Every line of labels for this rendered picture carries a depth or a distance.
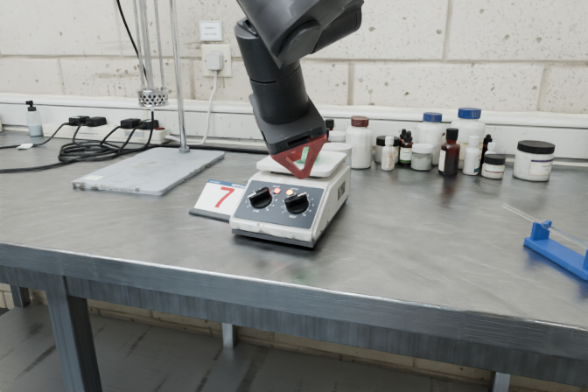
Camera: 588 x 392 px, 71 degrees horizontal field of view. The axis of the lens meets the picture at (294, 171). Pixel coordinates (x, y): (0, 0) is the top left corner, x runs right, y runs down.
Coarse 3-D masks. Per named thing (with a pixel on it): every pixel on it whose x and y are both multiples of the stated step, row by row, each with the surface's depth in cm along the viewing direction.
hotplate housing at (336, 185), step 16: (256, 176) 64; (272, 176) 64; (288, 176) 64; (336, 176) 64; (336, 192) 63; (320, 208) 58; (336, 208) 64; (240, 224) 58; (256, 224) 58; (272, 224) 57; (320, 224) 57; (272, 240) 57; (288, 240) 57; (304, 240) 55
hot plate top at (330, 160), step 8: (328, 152) 70; (336, 152) 70; (264, 160) 66; (272, 160) 66; (328, 160) 66; (336, 160) 66; (344, 160) 68; (264, 168) 63; (272, 168) 63; (280, 168) 62; (312, 168) 61; (320, 168) 61; (328, 168) 61; (336, 168) 64; (320, 176) 60
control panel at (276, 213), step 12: (252, 180) 63; (276, 192) 60; (312, 192) 59; (240, 204) 60; (276, 204) 59; (312, 204) 58; (240, 216) 59; (252, 216) 58; (264, 216) 58; (276, 216) 57; (288, 216) 57; (300, 216) 57; (312, 216) 56
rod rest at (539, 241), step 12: (540, 228) 56; (528, 240) 56; (540, 240) 56; (552, 240) 56; (540, 252) 54; (552, 252) 53; (564, 252) 53; (576, 252) 53; (564, 264) 51; (576, 264) 50
